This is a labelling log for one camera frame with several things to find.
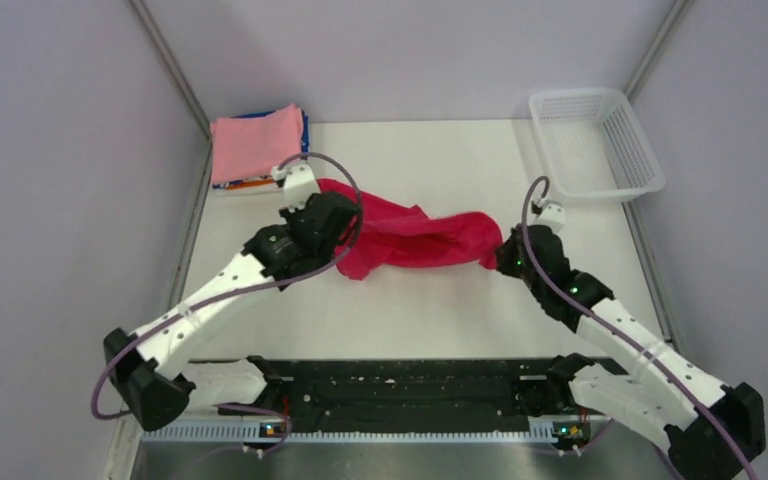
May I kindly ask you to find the white plastic basket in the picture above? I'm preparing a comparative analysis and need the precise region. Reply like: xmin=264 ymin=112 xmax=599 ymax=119
xmin=528 ymin=88 xmax=666 ymax=205

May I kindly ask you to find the pink folded t shirt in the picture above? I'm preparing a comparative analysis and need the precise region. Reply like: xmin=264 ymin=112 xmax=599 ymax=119
xmin=209 ymin=102 xmax=306 ymax=186

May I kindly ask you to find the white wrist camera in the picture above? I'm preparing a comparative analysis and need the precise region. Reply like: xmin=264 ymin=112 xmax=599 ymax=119
xmin=271 ymin=162 xmax=321 ymax=212
xmin=531 ymin=198 xmax=566 ymax=234

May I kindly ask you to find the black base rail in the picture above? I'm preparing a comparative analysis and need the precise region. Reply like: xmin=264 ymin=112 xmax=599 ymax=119
xmin=250 ymin=356 xmax=592 ymax=434

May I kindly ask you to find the crimson red t shirt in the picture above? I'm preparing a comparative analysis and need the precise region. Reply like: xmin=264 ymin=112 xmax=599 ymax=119
xmin=337 ymin=192 xmax=503 ymax=281

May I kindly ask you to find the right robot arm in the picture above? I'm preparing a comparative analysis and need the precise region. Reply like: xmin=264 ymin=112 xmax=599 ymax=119
xmin=496 ymin=224 xmax=766 ymax=479

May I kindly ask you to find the blue folded t shirt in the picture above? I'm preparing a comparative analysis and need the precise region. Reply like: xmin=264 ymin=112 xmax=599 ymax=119
xmin=212 ymin=109 xmax=310 ymax=189

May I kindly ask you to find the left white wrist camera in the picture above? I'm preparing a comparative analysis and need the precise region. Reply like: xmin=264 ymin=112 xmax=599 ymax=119
xmin=271 ymin=162 xmax=321 ymax=212

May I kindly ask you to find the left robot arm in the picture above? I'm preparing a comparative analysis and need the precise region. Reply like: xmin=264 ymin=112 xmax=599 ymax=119
xmin=103 ymin=192 xmax=363 ymax=432

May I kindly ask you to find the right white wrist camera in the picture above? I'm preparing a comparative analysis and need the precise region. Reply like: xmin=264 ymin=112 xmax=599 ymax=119
xmin=531 ymin=198 xmax=566 ymax=234

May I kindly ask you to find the white folded t shirt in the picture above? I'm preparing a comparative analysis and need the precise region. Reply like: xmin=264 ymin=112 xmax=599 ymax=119
xmin=211 ymin=183 xmax=280 ymax=195

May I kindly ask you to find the orange folded t shirt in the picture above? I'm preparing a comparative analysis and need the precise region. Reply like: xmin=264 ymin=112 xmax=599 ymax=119
xmin=216 ymin=176 xmax=276 ymax=191

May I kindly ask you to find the white cable duct strip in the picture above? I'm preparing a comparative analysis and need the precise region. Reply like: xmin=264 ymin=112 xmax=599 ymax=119
xmin=142 ymin=420 xmax=583 ymax=445

